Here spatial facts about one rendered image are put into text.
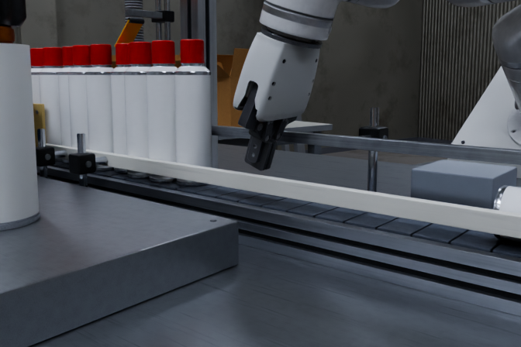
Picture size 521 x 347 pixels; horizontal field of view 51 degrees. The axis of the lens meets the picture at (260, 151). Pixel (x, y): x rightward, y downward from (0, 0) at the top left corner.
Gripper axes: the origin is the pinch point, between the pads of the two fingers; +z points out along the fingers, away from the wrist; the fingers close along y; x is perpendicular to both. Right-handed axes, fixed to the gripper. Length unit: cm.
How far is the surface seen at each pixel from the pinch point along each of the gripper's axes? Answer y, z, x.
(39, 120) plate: 2.8, 14.3, -46.0
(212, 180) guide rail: 4.3, 4.8, -3.1
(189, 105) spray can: 1.4, -1.6, -12.5
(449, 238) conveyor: 3.9, -3.4, 26.5
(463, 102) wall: -743, 123, -190
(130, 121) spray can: 2.5, 4.9, -22.4
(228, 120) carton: -133, 56, -113
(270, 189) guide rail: 4.5, 1.5, 5.9
